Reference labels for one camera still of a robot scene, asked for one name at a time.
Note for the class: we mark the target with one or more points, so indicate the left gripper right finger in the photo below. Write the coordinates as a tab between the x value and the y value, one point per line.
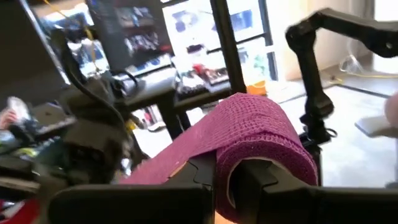
311	208

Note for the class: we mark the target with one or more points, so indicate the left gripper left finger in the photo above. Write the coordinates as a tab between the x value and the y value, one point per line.
140	205

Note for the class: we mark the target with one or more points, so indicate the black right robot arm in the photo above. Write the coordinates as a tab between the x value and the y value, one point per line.
311	77

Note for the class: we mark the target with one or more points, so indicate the black aluminium table frame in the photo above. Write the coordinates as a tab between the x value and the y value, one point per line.
228	46

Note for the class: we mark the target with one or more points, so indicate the purple elastic bandage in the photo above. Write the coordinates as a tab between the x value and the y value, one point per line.
248	124

